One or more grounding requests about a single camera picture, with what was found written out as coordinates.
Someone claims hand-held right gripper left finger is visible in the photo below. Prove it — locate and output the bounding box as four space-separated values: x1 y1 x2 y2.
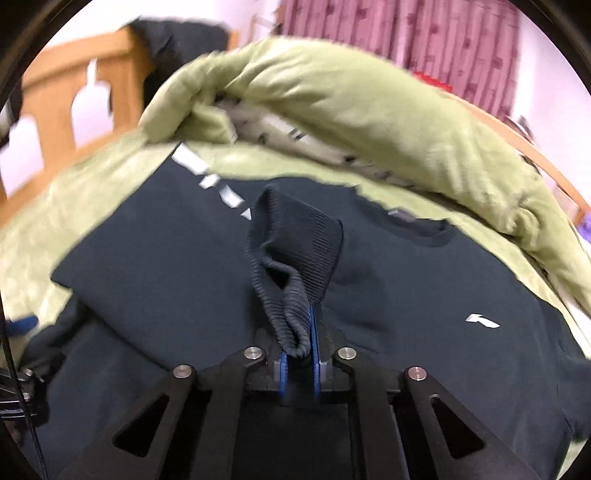
55 328 291 480

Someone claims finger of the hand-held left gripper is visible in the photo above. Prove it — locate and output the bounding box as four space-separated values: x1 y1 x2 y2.
0 313 41 341

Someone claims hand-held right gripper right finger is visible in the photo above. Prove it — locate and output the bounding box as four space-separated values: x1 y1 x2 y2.
309 302 541 480

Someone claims dark navy sweatshirt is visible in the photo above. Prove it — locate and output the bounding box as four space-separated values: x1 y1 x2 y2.
21 143 591 480

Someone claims green bed sheet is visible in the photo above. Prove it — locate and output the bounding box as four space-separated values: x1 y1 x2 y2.
0 127 591 462

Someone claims green quilt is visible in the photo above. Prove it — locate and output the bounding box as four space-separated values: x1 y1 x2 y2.
139 37 591 319

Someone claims red box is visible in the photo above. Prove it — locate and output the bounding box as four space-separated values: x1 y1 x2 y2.
412 71 456 94

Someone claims black jacket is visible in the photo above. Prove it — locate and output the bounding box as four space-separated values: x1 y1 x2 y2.
130 17 232 112

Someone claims maroon patterned curtain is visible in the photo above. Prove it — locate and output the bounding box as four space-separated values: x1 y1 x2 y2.
276 0 523 121

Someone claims wooden bed frame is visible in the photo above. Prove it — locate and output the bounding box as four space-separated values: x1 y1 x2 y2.
0 27 591 227

